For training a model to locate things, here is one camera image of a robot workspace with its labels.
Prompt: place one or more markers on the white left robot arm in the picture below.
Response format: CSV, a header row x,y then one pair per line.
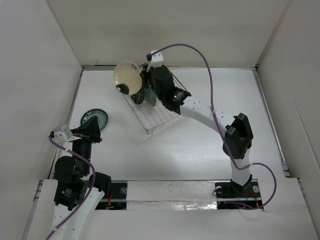
x,y
79,186

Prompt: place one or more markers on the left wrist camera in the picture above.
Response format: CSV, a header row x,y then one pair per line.
x,y
61,134

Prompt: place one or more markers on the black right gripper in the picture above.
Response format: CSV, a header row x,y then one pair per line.
x,y
144,75

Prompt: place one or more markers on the beige plate with writing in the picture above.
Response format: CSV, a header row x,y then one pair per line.
x,y
126,78

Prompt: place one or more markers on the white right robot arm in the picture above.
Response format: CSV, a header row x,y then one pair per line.
x,y
235,130

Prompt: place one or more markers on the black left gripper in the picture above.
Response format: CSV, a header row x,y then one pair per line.
x,y
89,130

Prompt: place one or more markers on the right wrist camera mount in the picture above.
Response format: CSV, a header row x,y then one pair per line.
x,y
155,59

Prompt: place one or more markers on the light green rectangular dish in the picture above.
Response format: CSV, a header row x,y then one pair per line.
x,y
150,96

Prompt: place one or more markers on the glossy black plate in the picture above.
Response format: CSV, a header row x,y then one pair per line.
x,y
138,97

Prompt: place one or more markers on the silver wire dish rack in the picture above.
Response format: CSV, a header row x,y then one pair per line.
x,y
152,119

